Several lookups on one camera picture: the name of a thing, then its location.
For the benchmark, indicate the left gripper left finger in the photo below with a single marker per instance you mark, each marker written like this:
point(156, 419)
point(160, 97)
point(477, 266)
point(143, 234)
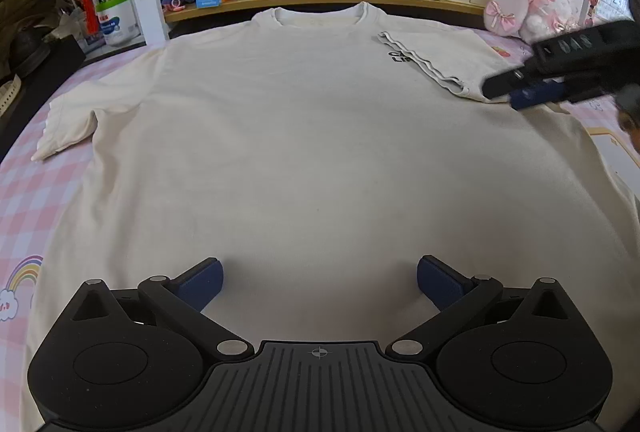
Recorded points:
point(177, 304)

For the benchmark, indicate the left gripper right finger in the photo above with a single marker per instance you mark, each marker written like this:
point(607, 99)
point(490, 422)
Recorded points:
point(459, 299)

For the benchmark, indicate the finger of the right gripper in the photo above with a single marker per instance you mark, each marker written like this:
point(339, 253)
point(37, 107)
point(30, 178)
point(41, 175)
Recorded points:
point(507, 82)
point(537, 93)

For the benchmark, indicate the cream t-shirt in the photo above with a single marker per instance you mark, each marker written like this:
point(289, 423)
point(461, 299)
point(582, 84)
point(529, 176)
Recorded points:
point(319, 156)

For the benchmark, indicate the pink white plush toy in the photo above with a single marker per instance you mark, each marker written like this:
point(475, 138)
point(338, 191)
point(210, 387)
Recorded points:
point(530, 20)

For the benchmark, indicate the pink checkered tablecloth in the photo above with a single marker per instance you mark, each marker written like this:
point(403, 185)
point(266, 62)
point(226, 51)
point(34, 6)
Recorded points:
point(34, 194)

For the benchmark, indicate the white green lidded can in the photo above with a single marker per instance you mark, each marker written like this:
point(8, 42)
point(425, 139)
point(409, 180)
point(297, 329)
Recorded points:
point(118, 21)

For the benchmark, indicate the brown garment pile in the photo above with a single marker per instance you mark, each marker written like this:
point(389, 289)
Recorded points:
point(16, 15)

